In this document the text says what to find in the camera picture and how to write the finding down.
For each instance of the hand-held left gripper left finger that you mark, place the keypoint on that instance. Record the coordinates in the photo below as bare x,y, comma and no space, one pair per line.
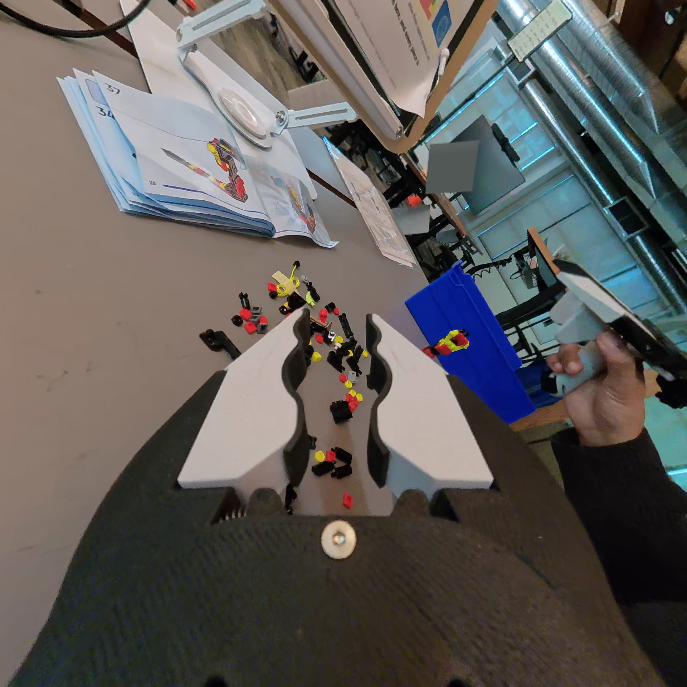
241,418

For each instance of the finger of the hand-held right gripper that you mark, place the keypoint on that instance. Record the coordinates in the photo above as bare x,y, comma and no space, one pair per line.
596,295

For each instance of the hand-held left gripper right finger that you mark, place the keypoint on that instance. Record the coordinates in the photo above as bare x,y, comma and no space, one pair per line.
429,424

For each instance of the red yellow black lego snake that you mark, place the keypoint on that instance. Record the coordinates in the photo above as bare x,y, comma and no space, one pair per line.
448,343

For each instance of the pile of lego pieces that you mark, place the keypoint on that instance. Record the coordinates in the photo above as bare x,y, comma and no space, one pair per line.
340,410

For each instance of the person's right forearm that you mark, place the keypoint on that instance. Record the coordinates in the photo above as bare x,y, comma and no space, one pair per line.
622,510

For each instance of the lego instruction booklet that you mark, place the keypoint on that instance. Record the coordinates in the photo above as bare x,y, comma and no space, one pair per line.
177,161

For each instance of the person's right hand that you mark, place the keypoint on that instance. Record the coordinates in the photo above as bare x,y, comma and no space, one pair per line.
606,402

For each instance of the blue plastic bin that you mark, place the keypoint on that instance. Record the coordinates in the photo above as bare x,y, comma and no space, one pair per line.
472,322

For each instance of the grey computer monitor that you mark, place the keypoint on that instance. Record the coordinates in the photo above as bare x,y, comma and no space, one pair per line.
499,177

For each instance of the plastic-sleeved paper sheet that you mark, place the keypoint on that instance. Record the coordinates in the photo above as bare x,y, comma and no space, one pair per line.
375,214

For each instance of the printed paper sheet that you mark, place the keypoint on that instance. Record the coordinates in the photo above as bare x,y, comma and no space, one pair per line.
408,32

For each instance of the white document stand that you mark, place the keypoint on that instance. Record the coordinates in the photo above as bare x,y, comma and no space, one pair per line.
177,80

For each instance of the silver ventilation duct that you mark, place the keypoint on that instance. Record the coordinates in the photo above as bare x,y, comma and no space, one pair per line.
590,64

